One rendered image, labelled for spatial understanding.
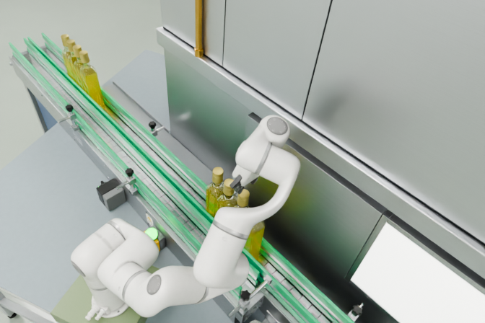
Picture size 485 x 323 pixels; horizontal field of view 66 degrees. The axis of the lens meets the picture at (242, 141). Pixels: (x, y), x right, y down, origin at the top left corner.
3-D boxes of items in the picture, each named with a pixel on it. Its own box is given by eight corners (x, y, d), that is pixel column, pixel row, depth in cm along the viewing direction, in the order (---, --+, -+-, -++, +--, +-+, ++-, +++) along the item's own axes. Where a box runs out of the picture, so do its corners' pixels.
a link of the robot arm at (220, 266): (181, 205, 85) (218, 215, 97) (141, 293, 84) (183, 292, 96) (234, 237, 76) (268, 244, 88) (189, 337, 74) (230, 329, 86)
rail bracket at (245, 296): (270, 292, 119) (275, 273, 110) (231, 329, 110) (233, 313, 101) (263, 285, 120) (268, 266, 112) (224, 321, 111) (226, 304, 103)
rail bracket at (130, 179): (139, 194, 143) (135, 171, 133) (122, 205, 139) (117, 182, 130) (133, 188, 145) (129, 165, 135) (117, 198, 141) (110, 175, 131)
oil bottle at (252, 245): (259, 255, 128) (267, 220, 113) (247, 266, 125) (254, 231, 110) (247, 244, 131) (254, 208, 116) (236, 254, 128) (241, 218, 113)
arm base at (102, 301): (108, 334, 112) (97, 313, 101) (76, 314, 116) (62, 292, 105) (141, 290, 122) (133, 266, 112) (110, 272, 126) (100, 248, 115)
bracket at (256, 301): (263, 305, 123) (265, 295, 118) (242, 325, 118) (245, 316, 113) (255, 297, 124) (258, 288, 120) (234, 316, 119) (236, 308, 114)
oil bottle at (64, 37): (86, 87, 186) (73, 36, 166) (76, 91, 183) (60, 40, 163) (81, 82, 188) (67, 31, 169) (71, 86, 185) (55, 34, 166)
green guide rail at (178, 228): (240, 299, 116) (242, 288, 111) (238, 301, 116) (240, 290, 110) (15, 55, 200) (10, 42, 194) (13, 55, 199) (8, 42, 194)
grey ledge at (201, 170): (240, 212, 152) (242, 195, 144) (224, 224, 147) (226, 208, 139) (116, 97, 197) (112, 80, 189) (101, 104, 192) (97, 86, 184)
